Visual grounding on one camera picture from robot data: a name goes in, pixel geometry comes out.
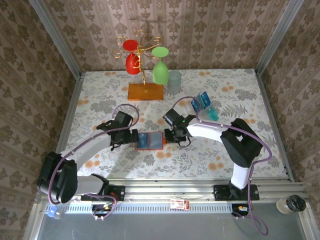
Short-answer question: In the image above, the orange card holder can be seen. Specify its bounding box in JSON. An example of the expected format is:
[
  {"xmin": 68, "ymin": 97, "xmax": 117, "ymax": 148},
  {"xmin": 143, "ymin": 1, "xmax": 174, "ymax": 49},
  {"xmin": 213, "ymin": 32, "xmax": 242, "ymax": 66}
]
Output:
[{"xmin": 134, "ymin": 131, "xmax": 166, "ymax": 152}]

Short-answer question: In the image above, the teal credit card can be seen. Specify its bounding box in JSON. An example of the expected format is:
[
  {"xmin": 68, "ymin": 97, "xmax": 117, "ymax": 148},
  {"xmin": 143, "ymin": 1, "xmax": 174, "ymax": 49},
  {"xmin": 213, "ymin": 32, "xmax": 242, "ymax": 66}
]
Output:
[{"xmin": 203, "ymin": 105, "xmax": 220, "ymax": 122}]

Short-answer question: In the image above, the gold glass rack stand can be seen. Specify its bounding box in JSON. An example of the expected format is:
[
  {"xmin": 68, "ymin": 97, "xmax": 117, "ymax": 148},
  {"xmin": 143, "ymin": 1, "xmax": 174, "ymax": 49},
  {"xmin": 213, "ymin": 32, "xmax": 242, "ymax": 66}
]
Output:
[{"xmin": 111, "ymin": 29, "xmax": 165, "ymax": 102}]

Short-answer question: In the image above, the clear plastic cup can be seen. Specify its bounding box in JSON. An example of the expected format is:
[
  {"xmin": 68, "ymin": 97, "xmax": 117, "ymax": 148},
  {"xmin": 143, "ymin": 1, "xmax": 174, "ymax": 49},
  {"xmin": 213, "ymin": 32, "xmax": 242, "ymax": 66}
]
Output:
[{"xmin": 166, "ymin": 70, "xmax": 182, "ymax": 95}]

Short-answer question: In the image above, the green wine glass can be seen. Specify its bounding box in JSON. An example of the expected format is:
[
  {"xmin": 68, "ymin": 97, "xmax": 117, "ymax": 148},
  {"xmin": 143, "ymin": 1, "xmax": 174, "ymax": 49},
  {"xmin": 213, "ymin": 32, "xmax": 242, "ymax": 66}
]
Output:
[{"xmin": 151, "ymin": 46, "xmax": 170, "ymax": 85}]

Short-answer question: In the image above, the red white sticker label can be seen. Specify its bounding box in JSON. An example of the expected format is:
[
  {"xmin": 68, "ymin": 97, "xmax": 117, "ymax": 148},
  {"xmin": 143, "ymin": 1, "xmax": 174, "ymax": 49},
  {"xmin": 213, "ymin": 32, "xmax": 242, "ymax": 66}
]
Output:
[{"xmin": 169, "ymin": 199, "xmax": 190, "ymax": 210}]

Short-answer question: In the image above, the red wine glass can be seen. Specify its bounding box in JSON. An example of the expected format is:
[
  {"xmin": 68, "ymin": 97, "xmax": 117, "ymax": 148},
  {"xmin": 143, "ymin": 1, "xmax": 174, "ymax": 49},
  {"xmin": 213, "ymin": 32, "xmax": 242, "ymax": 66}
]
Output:
[{"xmin": 122, "ymin": 39, "xmax": 141, "ymax": 75}]

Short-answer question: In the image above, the small blue white device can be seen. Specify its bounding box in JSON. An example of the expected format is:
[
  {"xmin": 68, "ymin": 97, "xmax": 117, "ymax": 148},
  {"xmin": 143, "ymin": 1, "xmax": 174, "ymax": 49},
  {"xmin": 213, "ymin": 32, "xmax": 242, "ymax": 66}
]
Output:
[{"xmin": 46, "ymin": 205, "xmax": 63, "ymax": 220}]

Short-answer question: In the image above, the glass jar with black lid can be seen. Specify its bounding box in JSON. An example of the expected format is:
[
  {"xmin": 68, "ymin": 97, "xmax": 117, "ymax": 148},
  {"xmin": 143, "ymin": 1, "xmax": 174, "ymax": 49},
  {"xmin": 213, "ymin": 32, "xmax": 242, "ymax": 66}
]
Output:
[{"xmin": 275, "ymin": 194, "xmax": 307, "ymax": 215}]

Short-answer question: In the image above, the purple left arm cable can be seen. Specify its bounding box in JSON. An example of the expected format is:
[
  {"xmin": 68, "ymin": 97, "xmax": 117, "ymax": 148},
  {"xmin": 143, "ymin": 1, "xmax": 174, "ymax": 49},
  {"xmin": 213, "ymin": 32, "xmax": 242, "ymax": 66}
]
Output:
[{"xmin": 47, "ymin": 103, "xmax": 140, "ymax": 222}]

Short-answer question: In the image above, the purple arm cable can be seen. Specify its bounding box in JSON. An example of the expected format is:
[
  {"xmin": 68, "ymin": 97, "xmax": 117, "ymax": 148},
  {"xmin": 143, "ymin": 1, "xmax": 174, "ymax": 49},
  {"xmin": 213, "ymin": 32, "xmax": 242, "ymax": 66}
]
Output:
[
  {"xmin": 174, "ymin": 96, "xmax": 273, "ymax": 236},
  {"xmin": 47, "ymin": 103, "xmax": 140, "ymax": 222}
]

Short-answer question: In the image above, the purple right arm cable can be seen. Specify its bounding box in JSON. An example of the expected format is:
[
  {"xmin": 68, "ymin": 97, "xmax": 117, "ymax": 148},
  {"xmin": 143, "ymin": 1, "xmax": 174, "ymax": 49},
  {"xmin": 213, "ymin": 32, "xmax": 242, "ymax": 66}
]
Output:
[{"xmin": 174, "ymin": 96, "xmax": 273, "ymax": 236}]

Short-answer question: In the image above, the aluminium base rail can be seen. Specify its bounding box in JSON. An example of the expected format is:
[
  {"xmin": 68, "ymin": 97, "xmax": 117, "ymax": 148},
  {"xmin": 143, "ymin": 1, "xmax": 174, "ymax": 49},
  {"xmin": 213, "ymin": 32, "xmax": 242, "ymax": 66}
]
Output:
[{"xmin": 33, "ymin": 176, "xmax": 312, "ymax": 215}]

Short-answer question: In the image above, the aluminium table side rail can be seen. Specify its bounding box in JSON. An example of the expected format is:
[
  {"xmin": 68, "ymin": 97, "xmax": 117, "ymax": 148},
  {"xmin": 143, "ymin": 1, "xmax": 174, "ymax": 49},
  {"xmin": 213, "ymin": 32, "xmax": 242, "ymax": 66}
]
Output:
[
  {"xmin": 254, "ymin": 68, "xmax": 296, "ymax": 183},
  {"xmin": 48, "ymin": 72, "xmax": 84, "ymax": 185}
]

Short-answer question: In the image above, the black connector box with wires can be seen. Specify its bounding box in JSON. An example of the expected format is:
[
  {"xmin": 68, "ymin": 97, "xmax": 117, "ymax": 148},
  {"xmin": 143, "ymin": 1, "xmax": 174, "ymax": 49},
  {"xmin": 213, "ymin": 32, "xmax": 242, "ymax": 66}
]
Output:
[
  {"xmin": 231, "ymin": 203, "xmax": 251, "ymax": 220},
  {"xmin": 91, "ymin": 203, "xmax": 119, "ymax": 223}
]

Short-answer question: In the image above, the grey slotted cable duct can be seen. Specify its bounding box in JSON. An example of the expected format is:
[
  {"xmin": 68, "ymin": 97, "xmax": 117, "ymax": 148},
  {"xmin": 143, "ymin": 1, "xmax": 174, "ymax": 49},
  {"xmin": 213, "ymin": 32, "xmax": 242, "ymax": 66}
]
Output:
[{"xmin": 62, "ymin": 204, "xmax": 233, "ymax": 214}]

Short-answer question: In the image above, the aluminium frame post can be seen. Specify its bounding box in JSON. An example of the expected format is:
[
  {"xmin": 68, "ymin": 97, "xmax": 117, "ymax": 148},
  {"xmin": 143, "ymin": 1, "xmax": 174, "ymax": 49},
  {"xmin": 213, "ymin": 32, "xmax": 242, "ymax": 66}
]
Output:
[
  {"xmin": 28, "ymin": 0, "xmax": 83, "ymax": 77},
  {"xmin": 255, "ymin": 0, "xmax": 306, "ymax": 75}
]

